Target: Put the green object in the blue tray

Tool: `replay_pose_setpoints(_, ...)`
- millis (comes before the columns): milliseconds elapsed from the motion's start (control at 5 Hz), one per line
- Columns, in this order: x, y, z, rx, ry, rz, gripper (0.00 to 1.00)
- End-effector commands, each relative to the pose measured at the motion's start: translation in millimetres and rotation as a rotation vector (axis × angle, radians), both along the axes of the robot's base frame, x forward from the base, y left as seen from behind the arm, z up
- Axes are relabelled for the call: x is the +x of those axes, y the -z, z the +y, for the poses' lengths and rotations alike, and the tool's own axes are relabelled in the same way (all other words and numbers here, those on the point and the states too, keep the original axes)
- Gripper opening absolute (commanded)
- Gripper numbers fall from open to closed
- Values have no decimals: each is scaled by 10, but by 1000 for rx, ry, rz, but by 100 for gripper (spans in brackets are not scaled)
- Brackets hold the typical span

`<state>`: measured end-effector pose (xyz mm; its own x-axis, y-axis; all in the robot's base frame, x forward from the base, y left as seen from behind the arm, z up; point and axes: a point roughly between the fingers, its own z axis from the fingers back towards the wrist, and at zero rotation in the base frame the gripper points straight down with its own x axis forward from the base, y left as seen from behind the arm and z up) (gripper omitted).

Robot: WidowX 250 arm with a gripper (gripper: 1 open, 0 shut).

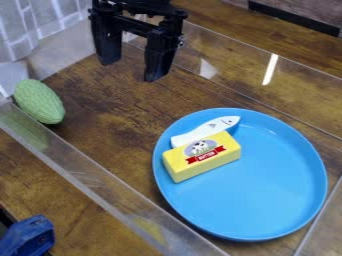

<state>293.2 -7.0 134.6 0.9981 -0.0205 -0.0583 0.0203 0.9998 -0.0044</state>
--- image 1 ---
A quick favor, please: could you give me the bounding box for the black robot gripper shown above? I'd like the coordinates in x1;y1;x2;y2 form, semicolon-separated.
88;0;188;82

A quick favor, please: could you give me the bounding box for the green textured toy vegetable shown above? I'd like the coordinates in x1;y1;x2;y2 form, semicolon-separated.
13;79;65;124

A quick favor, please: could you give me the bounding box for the blue round plastic tray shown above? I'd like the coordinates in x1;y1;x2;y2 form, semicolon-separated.
152;108;328;241

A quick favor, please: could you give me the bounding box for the white grid patterned cloth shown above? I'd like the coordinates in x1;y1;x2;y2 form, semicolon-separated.
0;0;91;63

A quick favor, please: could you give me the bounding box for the white toy fish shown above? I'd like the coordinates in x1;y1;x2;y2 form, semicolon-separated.
171;116;242;148

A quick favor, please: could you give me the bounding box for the yellow toy butter block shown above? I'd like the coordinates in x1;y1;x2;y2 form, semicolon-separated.
162;131;242;183

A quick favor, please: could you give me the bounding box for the clear acrylic barrier wall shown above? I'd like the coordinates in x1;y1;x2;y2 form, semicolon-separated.
0;22;342;256

